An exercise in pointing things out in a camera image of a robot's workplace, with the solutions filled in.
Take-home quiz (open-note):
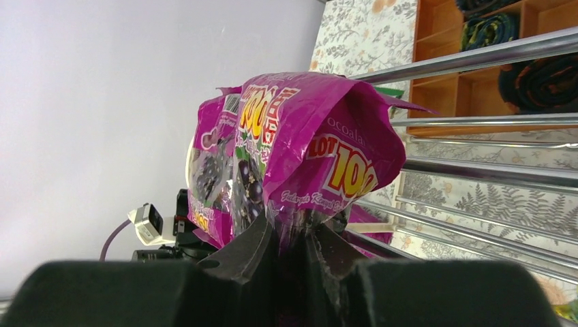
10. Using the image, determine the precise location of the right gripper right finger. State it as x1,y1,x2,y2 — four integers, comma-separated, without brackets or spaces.
305,227,560,326

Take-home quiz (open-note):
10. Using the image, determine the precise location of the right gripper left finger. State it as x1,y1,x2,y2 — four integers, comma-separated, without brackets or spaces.
1,217,276,326

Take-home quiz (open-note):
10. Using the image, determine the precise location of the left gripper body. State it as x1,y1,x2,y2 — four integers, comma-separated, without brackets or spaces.
132,189,217,262

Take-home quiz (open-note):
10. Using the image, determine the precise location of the purple candy bag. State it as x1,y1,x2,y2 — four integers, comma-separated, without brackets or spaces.
232,84,300,236
262,72,419,240
185,87,241,249

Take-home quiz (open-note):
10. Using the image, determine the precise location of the green candy bag on table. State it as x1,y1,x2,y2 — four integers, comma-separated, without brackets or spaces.
374,87,404,99

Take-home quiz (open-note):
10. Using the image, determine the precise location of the green yellow bag on shelf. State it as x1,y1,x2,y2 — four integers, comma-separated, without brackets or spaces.
553,299,578,323

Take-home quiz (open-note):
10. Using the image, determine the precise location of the white metal shelf rack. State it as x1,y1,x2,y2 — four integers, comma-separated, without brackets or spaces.
186,27,577,284

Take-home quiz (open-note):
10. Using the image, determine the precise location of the orange wooden divider tray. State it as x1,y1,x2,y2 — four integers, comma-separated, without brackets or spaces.
410,0,577,117

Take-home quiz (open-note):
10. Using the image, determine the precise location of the rolled dark orange sock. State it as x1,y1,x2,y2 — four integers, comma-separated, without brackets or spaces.
498,53,577,114

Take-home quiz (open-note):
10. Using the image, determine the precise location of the rolled green yellow sock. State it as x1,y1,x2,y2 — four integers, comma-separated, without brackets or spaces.
460,13,520,52

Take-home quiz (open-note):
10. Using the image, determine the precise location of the rolled dark sock back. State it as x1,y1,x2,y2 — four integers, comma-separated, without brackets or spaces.
455,0,519,18

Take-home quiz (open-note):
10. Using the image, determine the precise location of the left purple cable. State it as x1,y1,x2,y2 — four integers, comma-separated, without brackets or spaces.
99,219,133,262

